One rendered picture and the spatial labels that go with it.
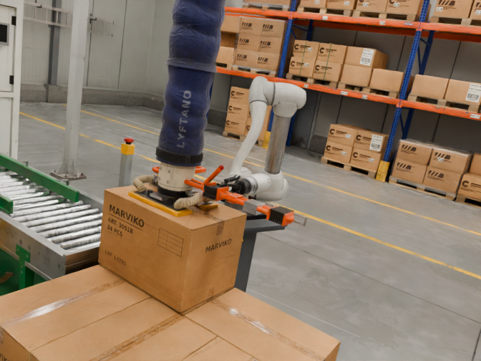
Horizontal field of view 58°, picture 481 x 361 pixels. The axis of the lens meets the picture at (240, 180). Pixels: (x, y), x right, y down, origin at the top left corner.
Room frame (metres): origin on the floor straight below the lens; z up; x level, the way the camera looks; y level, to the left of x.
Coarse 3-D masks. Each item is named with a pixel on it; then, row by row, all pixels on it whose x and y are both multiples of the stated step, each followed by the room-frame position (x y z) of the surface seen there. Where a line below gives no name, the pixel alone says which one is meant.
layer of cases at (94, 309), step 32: (32, 288) 1.71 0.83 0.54; (64, 288) 1.75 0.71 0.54; (96, 288) 1.80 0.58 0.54; (128, 288) 1.85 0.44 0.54; (0, 320) 1.45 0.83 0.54; (32, 320) 1.48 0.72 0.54; (64, 320) 1.52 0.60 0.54; (96, 320) 1.56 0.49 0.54; (128, 320) 1.59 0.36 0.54; (160, 320) 1.63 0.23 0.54; (192, 320) 1.68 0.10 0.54; (224, 320) 1.72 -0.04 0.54; (256, 320) 1.76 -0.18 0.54; (288, 320) 1.81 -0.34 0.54; (0, 352) 1.41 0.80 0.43; (32, 352) 1.31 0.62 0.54; (64, 352) 1.34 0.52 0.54; (96, 352) 1.36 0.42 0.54; (128, 352) 1.39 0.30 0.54; (160, 352) 1.43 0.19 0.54; (192, 352) 1.46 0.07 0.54; (224, 352) 1.49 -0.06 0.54; (256, 352) 1.53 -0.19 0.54; (288, 352) 1.57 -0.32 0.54; (320, 352) 1.60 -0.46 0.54
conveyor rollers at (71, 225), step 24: (0, 168) 3.35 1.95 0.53; (0, 192) 2.83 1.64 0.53; (24, 192) 2.89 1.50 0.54; (48, 192) 2.96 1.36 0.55; (24, 216) 2.45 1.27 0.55; (48, 216) 2.56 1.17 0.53; (72, 216) 2.61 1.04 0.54; (96, 216) 2.67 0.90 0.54; (72, 240) 2.24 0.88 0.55; (96, 240) 2.34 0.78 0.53
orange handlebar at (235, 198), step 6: (156, 168) 2.07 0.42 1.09; (198, 168) 2.22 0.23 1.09; (204, 168) 2.25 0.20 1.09; (186, 180) 1.95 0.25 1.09; (198, 186) 1.90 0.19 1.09; (228, 192) 1.87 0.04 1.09; (228, 198) 1.80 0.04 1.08; (234, 198) 1.79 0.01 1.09; (240, 198) 1.82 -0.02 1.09; (246, 198) 1.81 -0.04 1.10; (240, 204) 1.77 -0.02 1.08; (258, 210) 1.71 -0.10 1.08; (264, 210) 1.70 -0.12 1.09
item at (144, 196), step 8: (128, 192) 2.00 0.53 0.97; (136, 192) 1.99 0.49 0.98; (144, 192) 2.02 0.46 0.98; (152, 192) 1.98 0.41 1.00; (144, 200) 1.93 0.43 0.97; (152, 200) 1.92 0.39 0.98; (168, 200) 1.89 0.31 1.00; (160, 208) 1.87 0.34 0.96; (168, 208) 1.85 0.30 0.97; (176, 208) 1.85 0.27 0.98; (184, 208) 1.88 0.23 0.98; (176, 216) 1.81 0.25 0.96
